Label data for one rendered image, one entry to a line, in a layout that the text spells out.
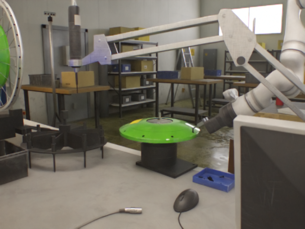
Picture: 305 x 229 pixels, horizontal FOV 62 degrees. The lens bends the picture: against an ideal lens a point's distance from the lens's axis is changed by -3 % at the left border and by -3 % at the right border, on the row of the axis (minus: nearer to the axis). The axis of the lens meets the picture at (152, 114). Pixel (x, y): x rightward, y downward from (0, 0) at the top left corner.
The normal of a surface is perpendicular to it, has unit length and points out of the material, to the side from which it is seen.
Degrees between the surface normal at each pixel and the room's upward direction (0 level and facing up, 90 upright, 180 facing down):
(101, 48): 90
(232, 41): 90
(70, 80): 90
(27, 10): 90
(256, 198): 102
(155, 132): 23
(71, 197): 0
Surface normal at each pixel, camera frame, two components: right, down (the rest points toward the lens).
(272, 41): -0.63, 0.15
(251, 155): -0.86, 0.29
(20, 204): 0.00, -0.98
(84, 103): 0.78, 0.12
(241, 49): -0.29, 0.18
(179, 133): 0.20, -0.83
